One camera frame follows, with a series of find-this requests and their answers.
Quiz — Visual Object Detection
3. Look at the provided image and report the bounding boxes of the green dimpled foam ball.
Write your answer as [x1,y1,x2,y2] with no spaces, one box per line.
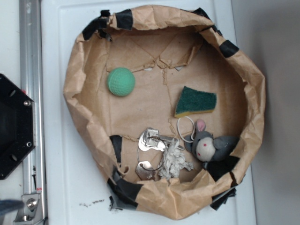
[107,67,135,97]

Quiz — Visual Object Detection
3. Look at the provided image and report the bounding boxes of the brown paper bag tray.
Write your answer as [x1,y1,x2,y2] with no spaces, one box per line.
[63,5,265,220]

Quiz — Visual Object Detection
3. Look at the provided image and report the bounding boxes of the green and yellow sponge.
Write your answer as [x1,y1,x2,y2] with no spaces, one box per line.
[174,86,217,118]

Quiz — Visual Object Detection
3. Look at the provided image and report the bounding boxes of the white rubber band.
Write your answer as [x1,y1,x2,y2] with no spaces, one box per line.
[177,116,196,143]

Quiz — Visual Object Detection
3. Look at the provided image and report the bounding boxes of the grey plush mouse toy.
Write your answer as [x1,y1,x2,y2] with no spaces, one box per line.
[184,120,239,162]

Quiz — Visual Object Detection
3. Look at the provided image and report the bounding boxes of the white plastic tray board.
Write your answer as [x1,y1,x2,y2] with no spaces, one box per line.
[41,0,256,225]

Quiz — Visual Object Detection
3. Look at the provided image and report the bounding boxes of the silver keys on ring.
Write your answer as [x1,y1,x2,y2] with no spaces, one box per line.
[135,127,179,180]

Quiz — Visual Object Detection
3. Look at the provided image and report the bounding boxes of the white knotted cloth rope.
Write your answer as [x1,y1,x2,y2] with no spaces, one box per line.
[158,137,195,180]

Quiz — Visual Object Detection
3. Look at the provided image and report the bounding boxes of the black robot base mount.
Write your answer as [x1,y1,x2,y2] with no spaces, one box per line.
[0,74,35,180]

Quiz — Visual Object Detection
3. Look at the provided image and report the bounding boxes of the aluminium extrusion rail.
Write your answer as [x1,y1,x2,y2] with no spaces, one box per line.
[19,0,48,225]

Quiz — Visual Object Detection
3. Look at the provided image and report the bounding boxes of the metal corner bracket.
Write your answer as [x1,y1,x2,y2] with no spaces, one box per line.
[13,194,43,225]

